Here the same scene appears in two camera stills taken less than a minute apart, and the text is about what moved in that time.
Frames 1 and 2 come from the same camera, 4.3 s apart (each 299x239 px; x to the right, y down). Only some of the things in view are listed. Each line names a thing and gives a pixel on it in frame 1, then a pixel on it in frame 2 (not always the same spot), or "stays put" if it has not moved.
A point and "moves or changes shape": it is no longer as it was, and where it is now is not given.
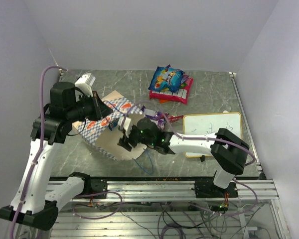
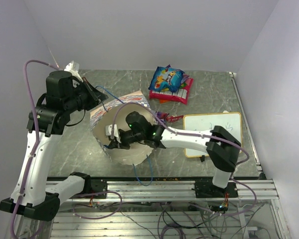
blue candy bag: (166, 78) stays put
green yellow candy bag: (183, 85) stays put
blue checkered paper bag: (104, 135) moves or changes shape
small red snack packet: (172, 118) stays put
